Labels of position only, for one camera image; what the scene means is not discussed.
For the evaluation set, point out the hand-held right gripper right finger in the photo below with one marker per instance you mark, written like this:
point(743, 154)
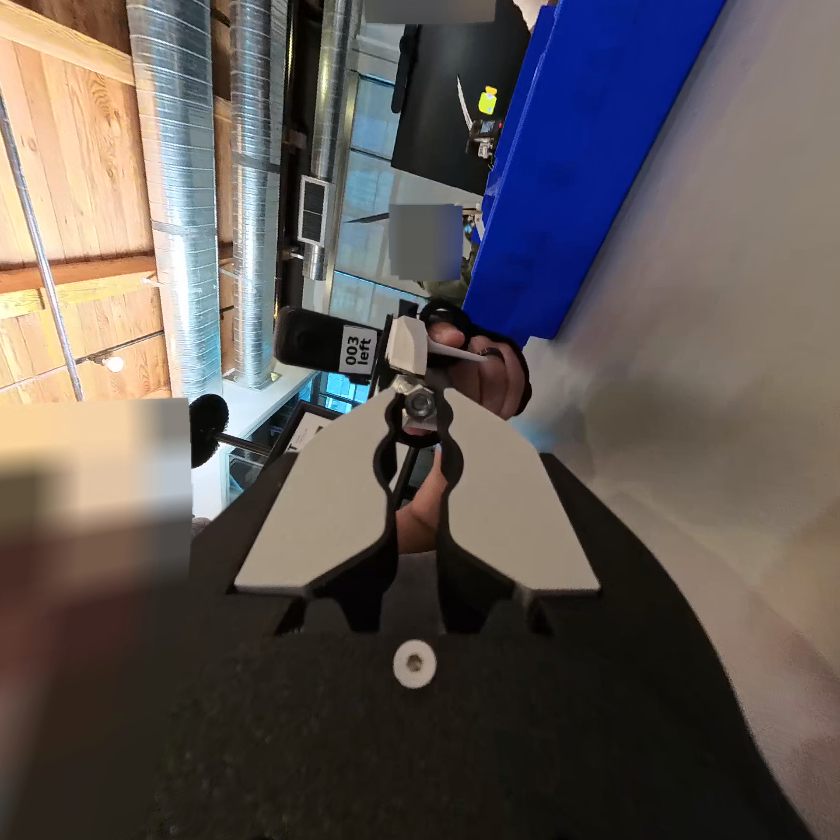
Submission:
point(518, 518)

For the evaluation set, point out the black video bar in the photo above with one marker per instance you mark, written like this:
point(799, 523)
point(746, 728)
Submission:
point(403, 65)

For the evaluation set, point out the large silver air duct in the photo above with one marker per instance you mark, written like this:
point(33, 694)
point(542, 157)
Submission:
point(177, 197)
point(256, 197)

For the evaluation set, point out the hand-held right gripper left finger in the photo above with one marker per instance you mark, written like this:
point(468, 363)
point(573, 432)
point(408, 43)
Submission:
point(321, 518)

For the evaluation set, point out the person's left hand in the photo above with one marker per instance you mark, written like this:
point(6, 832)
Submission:
point(499, 387)

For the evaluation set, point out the white air vent grille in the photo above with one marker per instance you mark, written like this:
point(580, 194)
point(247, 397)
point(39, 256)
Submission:
point(313, 210)

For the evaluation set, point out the metal ceiling pipe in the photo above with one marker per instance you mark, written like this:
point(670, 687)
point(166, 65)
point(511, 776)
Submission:
point(39, 249)

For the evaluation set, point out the small silver air duct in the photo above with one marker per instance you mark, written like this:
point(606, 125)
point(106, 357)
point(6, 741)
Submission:
point(331, 98)

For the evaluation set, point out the black round disc stand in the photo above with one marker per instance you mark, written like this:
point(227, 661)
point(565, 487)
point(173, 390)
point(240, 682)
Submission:
point(207, 426)

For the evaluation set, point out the blue plastic bin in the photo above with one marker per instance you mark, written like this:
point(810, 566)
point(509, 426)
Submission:
point(577, 164)

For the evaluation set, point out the large steel hex nut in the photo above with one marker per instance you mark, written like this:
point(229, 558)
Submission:
point(420, 403)

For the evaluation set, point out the small wooden document stand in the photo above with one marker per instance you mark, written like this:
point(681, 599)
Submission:
point(466, 102)

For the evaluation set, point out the black framed marker poster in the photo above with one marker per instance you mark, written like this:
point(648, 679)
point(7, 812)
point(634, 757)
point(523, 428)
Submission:
point(305, 430)

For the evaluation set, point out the short thick steel bolt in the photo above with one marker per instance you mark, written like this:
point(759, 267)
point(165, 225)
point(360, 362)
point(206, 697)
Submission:
point(405, 384)

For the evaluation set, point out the grey desk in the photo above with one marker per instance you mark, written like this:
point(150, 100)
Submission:
point(722, 394)

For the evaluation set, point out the ceiling light bulb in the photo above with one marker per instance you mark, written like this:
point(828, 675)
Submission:
point(113, 362)

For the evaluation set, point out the black display screen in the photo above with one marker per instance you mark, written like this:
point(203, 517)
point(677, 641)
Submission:
point(433, 124)

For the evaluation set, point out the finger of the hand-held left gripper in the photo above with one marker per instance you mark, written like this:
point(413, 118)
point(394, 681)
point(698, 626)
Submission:
point(408, 344)

